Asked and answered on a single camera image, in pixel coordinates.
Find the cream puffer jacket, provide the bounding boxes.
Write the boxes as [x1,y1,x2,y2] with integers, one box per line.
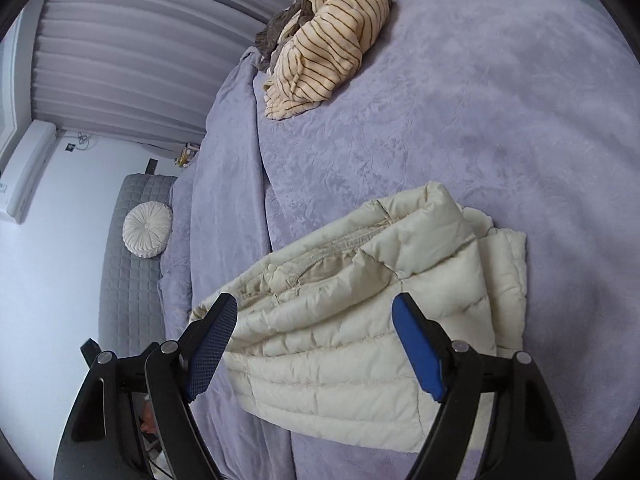
[224,182,527,453]

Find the white round cushion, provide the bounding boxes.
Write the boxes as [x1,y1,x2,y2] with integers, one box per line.
[122,202,172,259]

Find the white air conditioner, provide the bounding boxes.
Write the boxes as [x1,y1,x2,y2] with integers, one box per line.
[1,120,58,223]

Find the lavender fleece bed blanket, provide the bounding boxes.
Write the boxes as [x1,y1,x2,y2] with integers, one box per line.
[162,0,639,479]

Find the grey curtain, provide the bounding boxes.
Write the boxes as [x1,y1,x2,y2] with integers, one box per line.
[32,0,293,151]

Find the brown garment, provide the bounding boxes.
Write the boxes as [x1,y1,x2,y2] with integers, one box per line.
[254,0,444,61]

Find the beige striped shirt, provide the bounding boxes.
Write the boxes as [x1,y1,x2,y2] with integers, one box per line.
[264,0,390,120]

